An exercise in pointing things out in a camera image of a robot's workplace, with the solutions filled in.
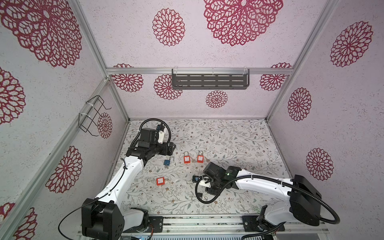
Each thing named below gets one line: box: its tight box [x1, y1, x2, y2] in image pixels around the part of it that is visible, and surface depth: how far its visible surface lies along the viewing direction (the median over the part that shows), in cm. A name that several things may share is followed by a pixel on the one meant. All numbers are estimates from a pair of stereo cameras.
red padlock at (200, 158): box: [197, 150, 205, 163], surface depth 99 cm
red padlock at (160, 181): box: [156, 177, 165, 186], surface depth 89 cm
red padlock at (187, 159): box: [184, 151, 191, 164], surface depth 99 cm
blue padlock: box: [163, 159, 171, 166], surface depth 97 cm
